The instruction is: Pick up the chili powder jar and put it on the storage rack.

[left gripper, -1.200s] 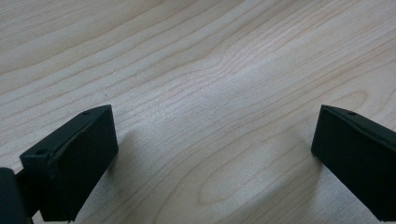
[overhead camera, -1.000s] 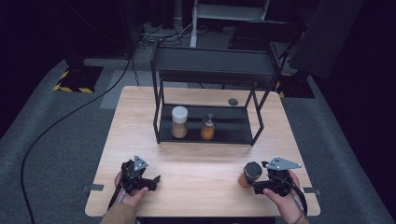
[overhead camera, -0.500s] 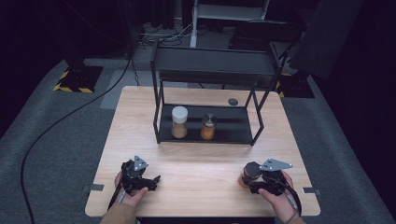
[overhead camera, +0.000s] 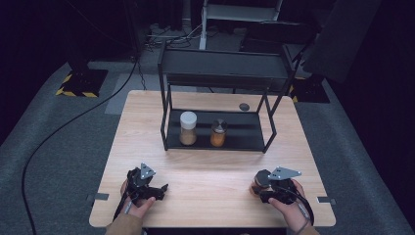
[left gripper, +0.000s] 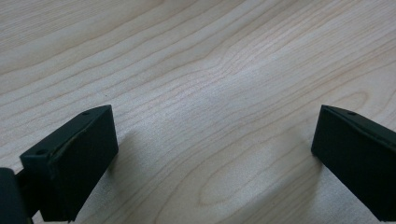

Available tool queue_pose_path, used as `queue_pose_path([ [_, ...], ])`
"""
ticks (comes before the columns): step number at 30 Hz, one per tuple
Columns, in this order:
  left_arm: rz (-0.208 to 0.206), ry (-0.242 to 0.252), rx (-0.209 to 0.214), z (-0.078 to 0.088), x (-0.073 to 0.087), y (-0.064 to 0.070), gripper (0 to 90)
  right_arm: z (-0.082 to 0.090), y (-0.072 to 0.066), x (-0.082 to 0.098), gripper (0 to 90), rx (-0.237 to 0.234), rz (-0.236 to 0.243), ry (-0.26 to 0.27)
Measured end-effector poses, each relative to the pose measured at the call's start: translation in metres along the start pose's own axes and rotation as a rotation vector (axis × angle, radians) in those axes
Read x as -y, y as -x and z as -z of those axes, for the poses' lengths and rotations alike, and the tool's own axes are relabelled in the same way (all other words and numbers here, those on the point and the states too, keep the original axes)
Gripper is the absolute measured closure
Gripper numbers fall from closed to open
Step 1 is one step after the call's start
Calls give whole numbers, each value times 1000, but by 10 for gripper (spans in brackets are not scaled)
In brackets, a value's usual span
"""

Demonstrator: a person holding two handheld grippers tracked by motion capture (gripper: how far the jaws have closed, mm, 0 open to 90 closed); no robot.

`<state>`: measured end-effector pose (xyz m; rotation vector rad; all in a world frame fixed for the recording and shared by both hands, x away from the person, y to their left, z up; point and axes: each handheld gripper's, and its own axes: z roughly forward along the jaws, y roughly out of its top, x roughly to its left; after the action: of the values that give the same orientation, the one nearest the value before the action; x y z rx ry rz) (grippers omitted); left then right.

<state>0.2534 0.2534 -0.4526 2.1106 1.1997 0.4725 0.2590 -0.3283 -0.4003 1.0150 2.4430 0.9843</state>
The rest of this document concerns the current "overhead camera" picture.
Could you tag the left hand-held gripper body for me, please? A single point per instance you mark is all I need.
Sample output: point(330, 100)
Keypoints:
point(140, 184)

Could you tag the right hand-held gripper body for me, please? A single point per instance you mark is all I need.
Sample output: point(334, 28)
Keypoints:
point(282, 186)

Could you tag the black-lid spice jar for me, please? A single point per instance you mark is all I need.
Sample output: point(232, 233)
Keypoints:
point(262, 178)

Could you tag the white-lid spice jar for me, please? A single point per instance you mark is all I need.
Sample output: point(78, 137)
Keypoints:
point(188, 129)

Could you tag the silver-lid spice jar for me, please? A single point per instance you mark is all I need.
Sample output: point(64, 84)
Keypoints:
point(218, 133)

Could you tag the black metal shelf rack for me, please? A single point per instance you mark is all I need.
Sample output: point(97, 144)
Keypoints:
point(215, 65)

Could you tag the person's left hand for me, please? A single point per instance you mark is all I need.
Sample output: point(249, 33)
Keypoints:
point(137, 209)

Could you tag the person's right hand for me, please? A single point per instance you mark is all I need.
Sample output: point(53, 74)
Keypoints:
point(292, 212)

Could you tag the grey tape tab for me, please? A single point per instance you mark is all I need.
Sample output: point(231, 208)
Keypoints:
point(98, 197)
point(326, 200)

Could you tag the round dark table grommet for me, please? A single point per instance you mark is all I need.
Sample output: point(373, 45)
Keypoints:
point(244, 106)

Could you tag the black yellow-striped stand base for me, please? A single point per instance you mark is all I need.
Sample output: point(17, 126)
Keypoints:
point(310, 91)
point(83, 83)

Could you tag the dark tilted panel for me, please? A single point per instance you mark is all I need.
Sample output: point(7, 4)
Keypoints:
point(342, 36)

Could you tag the white metal stand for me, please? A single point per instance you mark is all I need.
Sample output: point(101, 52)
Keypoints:
point(239, 13)

